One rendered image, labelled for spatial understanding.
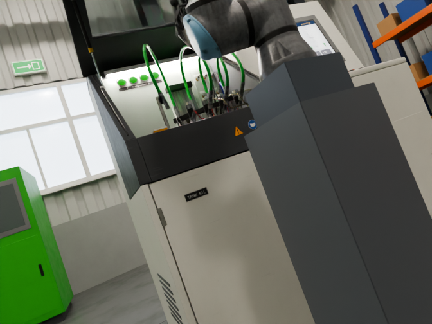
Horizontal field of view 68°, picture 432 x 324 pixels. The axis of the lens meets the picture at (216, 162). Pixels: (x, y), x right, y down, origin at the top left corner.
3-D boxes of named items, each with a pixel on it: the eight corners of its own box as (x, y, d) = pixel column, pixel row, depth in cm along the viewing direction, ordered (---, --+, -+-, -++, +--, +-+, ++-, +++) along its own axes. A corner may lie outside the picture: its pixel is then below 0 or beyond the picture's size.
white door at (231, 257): (220, 388, 102) (148, 184, 107) (217, 385, 104) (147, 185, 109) (368, 296, 125) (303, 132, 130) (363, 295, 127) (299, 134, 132)
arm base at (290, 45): (332, 54, 79) (317, 18, 79) (285, 63, 72) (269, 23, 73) (294, 82, 92) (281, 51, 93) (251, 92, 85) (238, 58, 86)
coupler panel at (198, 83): (210, 120, 175) (190, 68, 177) (208, 122, 178) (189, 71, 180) (231, 114, 179) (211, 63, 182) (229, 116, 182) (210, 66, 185)
